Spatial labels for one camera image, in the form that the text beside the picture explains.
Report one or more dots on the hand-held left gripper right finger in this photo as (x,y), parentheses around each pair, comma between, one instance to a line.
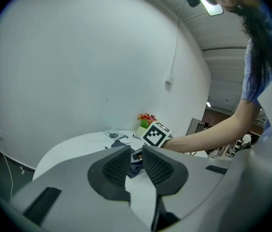
(198,178)

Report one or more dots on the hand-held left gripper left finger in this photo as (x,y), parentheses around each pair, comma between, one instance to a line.
(77,190)

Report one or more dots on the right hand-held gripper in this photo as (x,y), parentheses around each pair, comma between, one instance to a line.
(156,135)

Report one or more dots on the dark blue cloth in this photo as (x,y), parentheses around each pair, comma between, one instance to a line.
(118,144)

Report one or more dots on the person's right forearm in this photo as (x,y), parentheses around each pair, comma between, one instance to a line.
(203,135)

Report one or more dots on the white kidney-shaped table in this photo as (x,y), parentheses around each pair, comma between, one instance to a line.
(77,144)

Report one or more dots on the cream pot of colourful flowers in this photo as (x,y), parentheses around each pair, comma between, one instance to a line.
(144,124)

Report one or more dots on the blue and silver tube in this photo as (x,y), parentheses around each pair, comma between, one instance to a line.
(137,136)

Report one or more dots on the grey wooden shelf desk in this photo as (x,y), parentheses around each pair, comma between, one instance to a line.
(193,127)

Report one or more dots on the ceiling light panel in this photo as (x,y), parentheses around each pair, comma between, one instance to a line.
(214,7)

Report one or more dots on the person's blue shirt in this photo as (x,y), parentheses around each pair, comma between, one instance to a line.
(271,33)

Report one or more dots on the white wall switch box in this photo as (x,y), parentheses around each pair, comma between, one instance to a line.
(169,78)

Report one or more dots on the small white wall plug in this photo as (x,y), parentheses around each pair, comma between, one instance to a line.
(22,170)

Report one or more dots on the white wall socket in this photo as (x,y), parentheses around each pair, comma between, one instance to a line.
(0,134)

